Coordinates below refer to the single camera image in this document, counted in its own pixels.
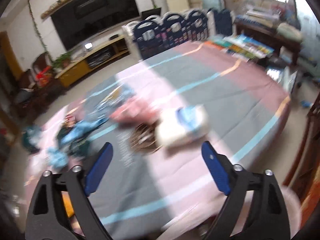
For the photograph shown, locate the black television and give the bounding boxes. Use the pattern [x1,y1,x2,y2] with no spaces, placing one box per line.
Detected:
[51,0,140,51]

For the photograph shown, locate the blue face mask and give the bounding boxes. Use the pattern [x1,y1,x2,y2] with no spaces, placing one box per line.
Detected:
[46,146,70,168]

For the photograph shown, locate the dark wooden armchair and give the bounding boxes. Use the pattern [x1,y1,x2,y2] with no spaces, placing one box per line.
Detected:
[31,52,60,98]

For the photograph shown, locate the grey green cushion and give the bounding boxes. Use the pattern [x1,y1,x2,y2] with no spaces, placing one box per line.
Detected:
[276,22,303,43]

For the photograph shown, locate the blue white playpen fence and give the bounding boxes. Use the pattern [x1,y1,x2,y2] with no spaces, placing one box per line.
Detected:
[122,9,237,61]

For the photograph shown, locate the dark wooden side table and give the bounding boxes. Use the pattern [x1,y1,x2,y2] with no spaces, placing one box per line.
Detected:
[234,20,302,66]

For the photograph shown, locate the red gift box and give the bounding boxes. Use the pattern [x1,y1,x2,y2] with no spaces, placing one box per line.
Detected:
[35,66,55,87]

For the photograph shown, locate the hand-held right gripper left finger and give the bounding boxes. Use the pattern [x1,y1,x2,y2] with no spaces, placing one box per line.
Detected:
[24,142,113,240]

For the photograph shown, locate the green ivy garland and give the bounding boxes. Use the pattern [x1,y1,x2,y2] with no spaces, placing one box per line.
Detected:
[27,2,51,56]

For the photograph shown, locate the potted green plant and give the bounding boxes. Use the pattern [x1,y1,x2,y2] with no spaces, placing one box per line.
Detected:
[52,51,73,71]

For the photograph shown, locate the black monitor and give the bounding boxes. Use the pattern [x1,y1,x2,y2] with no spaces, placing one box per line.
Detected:
[141,8,162,21]

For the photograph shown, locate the blue cloth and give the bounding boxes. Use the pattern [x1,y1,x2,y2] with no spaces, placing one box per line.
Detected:
[60,119,107,146]

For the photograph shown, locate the yellow wooden TV cabinet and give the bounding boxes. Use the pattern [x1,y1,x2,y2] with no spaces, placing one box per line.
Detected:
[55,34,131,88]

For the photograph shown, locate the red gold patterned cushion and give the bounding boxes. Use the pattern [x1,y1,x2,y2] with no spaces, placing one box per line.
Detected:
[299,180,320,233]

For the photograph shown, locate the clear plastic bag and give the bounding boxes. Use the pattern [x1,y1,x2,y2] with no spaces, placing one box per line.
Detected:
[94,85,137,113]

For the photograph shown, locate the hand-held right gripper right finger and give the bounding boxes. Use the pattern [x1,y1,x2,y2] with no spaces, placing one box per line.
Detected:
[201,141,292,240]

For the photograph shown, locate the black audio receiver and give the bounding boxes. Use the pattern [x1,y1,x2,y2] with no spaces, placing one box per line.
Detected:
[87,49,112,67]

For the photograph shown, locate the stack of books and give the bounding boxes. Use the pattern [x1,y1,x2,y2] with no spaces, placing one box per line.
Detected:
[236,7,281,27]

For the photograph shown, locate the white blue paper cup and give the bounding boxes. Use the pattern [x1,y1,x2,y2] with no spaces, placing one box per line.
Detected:
[154,106,210,148]

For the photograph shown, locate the checked pink grey tablecloth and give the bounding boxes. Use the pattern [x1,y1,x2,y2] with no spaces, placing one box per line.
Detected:
[24,41,292,240]

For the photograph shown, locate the row of picture books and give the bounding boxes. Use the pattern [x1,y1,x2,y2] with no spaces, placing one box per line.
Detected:
[207,34,275,62]

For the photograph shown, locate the pink plastic bag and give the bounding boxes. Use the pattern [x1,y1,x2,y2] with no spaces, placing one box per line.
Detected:
[110,97,160,126]

